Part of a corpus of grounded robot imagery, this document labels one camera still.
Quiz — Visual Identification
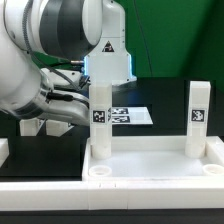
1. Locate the white front obstacle rail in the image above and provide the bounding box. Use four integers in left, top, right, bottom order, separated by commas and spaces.
0, 179, 224, 211

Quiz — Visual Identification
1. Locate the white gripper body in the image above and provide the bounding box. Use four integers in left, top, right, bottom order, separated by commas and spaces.
39, 90, 90, 126

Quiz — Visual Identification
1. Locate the fiducial marker sheet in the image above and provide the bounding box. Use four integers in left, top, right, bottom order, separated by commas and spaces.
112, 107, 153, 125

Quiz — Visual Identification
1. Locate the white left obstacle block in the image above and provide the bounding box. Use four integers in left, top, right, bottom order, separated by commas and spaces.
0, 138, 9, 167

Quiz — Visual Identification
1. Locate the white desk top tray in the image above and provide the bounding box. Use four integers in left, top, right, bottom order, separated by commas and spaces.
82, 136, 224, 181

